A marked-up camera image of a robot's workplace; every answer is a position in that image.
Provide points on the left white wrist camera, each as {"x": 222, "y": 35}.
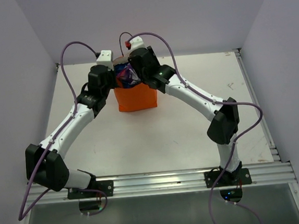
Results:
{"x": 106, "y": 59}

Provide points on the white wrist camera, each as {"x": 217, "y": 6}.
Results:
{"x": 134, "y": 43}
{"x": 106, "y": 59}

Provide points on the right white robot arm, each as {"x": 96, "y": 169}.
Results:
{"x": 224, "y": 118}

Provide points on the aluminium mounting rail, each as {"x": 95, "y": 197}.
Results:
{"x": 194, "y": 180}

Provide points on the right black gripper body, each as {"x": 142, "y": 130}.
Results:
{"x": 153, "y": 55}

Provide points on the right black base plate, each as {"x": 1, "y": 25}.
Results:
{"x": 223, "y": 177}

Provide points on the purple snack packet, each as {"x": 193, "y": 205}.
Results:
{"x": 128, "y": 75}

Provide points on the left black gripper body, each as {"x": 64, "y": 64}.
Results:
{"x": 112, "y": 83}

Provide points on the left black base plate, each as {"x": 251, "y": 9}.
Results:
{"x": 95, "y": 189}

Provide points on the blue Burts chip bag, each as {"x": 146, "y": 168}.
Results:
{"x": 120, "y": 67}

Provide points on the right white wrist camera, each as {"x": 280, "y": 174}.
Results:
{"x": 134, "y": 43}

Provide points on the orange paper bag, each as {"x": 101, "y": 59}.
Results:
{"x": 131, "y": 94}

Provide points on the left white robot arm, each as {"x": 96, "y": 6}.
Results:
{"x": 45, "y": 163}

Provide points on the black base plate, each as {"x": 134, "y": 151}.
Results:
{"x": 95, "y": 189}
{"x": 223, "y": 177}

